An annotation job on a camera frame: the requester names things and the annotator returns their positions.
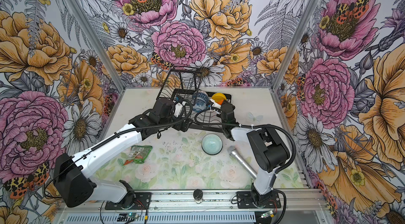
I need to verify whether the yellow bowl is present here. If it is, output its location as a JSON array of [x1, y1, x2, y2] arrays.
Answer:
[[212, 93, 227, 105]]

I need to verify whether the blue floral bowl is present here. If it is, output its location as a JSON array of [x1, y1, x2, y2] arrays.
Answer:
[[193, 98, 208, 112]]

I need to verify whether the mint green bowl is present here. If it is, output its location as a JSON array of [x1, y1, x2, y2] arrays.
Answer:
[[201, 134, 223, 156]]

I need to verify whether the blue triangle pattern bowl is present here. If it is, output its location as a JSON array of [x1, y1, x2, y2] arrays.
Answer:
[[196, 90, 209, 102]]

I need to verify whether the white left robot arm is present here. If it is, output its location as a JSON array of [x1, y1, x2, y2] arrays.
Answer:
[[52, 98, 193, 209]]

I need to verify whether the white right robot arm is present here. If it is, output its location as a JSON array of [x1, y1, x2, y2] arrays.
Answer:
[[208, 99, 297, 206]]

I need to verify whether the silver microphone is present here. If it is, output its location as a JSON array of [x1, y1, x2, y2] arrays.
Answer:
[[227, 146, 257, 179]]

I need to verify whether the green snack packet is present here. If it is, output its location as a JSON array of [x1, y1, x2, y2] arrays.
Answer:
[[123, 146, 153, 166]]

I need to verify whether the small black knob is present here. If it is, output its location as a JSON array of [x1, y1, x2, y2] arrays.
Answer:
[[193, 189, 204, 204]]

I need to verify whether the black wire dish rack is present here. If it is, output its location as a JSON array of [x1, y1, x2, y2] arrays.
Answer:
[[157, 66, 223, 133]]

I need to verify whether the black corrugated right cable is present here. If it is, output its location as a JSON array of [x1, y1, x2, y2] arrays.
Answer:
[[193, 106, 297, 224]]

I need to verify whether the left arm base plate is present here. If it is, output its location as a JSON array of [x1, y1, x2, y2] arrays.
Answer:
[[104, 192, 152, 210]]

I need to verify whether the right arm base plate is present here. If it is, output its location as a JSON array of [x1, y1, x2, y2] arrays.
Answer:
[[236, 191, 282, 209]]

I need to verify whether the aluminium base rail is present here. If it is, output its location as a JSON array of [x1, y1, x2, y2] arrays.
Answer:
[[63, 188, 323, 213]]

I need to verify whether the white vented cable duct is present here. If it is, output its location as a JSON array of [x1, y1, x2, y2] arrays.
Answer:
[[62, 211, 256, 224]]

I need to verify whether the aluminium corner post right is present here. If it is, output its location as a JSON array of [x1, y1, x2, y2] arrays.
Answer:
[[272, 0, 320, 92]]

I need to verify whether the aluminium corner post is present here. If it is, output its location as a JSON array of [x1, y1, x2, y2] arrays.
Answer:
[[272, 0, 320, 92], [66, 0, 126, 93]]

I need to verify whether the aluminium corner post left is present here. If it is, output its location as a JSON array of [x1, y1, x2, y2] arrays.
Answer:
[[66, 0, 126, 93]]

